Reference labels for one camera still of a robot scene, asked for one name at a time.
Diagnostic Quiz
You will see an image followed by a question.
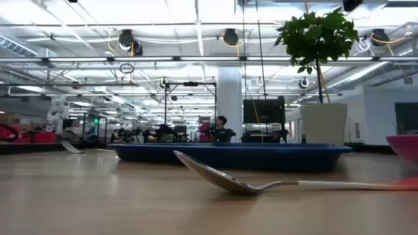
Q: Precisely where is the metal spoon orange handle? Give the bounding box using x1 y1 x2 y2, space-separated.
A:
172 149 418 196

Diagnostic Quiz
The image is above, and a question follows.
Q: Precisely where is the metal fork orange handle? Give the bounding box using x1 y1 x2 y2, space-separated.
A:
60 140 117 154

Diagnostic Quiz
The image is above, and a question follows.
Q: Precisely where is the pink plastic plate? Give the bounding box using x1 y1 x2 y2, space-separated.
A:
385 134 418 166

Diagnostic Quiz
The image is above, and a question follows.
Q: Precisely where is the blue plastic tray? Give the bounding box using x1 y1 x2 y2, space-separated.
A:
107 142 354 172

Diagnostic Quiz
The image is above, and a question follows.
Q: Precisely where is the person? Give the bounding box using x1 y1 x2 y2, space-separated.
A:
208 115 236 144

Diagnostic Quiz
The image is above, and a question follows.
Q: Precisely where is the white square column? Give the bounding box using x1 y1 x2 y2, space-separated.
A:
217 67 243 143

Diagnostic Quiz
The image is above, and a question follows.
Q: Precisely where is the black monitor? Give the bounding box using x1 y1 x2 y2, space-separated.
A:
242 96 287 125

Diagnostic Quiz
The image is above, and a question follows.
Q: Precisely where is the potted green tree white pot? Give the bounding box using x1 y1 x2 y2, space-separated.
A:
274 7 361 147

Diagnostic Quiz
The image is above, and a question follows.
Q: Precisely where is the white humanoid robot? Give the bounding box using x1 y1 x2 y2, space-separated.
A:
46 95 70 134

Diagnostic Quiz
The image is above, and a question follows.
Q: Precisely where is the red box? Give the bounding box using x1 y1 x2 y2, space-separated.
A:
32 132 57 144

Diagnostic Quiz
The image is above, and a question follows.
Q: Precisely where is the red machine black hoop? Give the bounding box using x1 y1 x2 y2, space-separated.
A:
0 123 22 143

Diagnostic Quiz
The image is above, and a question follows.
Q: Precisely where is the black metal frame rig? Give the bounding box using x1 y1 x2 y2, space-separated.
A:
164 81 218 131

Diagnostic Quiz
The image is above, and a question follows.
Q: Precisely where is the yellow cord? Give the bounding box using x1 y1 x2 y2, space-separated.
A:
318 67 332 104

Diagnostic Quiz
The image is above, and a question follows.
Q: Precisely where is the black table edge rail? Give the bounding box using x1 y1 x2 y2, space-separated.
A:
0 142 398 155

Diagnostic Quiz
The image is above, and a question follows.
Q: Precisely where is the dark wall window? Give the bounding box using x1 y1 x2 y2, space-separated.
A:
394 102 418 136

